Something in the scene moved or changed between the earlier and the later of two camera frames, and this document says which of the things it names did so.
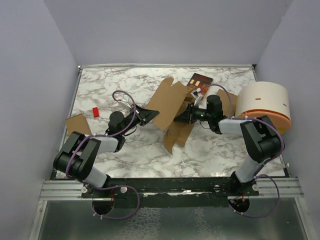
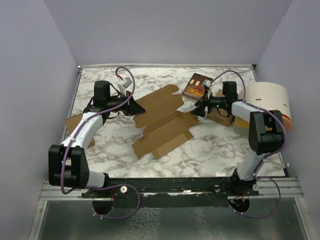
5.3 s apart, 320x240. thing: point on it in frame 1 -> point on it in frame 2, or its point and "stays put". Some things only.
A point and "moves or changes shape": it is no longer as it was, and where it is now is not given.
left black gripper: x=145 y=115 -> x=132 y=107
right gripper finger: x=184 y=117 -> x=199 y=111
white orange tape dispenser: x=256 y=100 stays put
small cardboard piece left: x=78 y=123 stays put
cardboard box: x=170 y=101 moves or changes shape
